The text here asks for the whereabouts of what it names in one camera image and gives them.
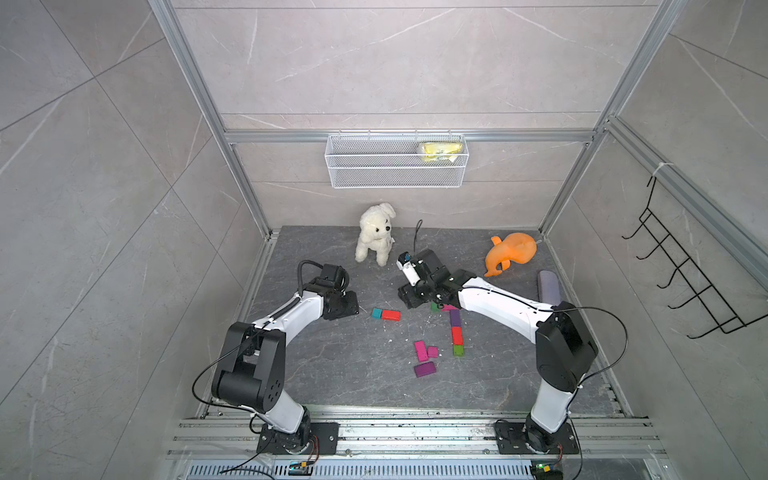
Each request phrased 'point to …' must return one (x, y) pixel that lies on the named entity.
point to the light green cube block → (459, 350)
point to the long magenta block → (449, 307)
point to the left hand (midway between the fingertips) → (355, 302)
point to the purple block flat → (425, 369)
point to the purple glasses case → (548, 287)
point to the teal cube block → (377, 313)
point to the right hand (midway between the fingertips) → (409, 289)
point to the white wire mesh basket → (391, 161)
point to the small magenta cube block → (433, 351)
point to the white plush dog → (375, 232)
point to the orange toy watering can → (515, 247)
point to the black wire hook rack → (725, 316)
